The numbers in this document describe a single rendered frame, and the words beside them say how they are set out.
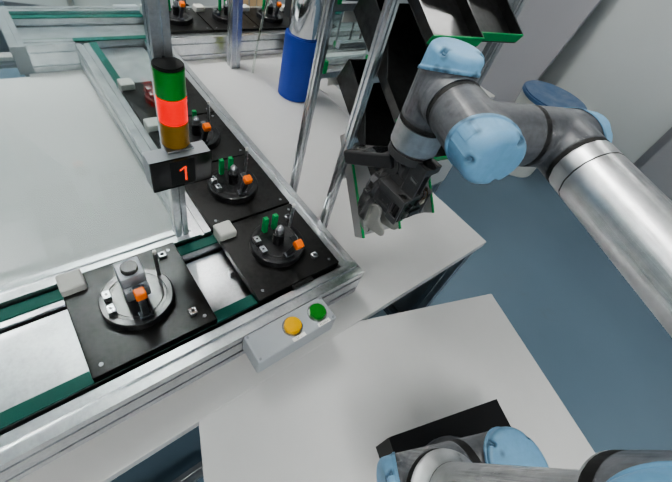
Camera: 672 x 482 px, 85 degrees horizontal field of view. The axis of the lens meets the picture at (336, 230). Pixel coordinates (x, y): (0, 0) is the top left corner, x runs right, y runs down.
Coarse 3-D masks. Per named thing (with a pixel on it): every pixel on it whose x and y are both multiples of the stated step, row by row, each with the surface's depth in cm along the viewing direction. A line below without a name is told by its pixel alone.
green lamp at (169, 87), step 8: (152, 72) 59; (160, 72) 58; (184, 72) 61; (160, 80) 59; (168, 80) 59; (176, 80) 60; (184, 80) 62; (160, 88) 60; (168, 88) 60; (176, 88) 61; (184, 88) 62; (160, 96) 61; (168, 96) 61; (176, 96) 62; (184, 96) 63
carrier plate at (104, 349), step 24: (144, 264) 84; (168, 264) 86; (96, 288) 78; (192, 288) 83; (72, 312) 74; (96, 312) 75; (96, 336) 72; (120, 336) 73; (144, 336) 74; (168, 336) 75; (96, 360) 69; (120, 360) 70
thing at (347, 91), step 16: (352, 64) 90; (352, 80) 88; (352, 96) 89; (384, 96) 99; (368, 112) 95; (384, 112) 97; (368, 128) 93; (384, 128) 95; (368, 144) 92; (384, 144) 94
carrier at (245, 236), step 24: (264, 216) 103; (240, 240) 95; (264, 240) 95; (288, 240) 96; (312, 240) 101; (240, 264) 90; (264, 264) 92; (288, 264) 93; (312, 264) 96; (336, 264) 98; (264, 288) 88; (288, 288) 90
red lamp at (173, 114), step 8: (160, 104) 63; (168, 104) 62; (176, 104) 63; (184, 104) 64; (160, 112) 64; (168, 112) 63; (176, 112) 64; (184, 112) 65; (160, 120) 65; (168, 120) 65; (176, 120) 65; (184, 120) 66
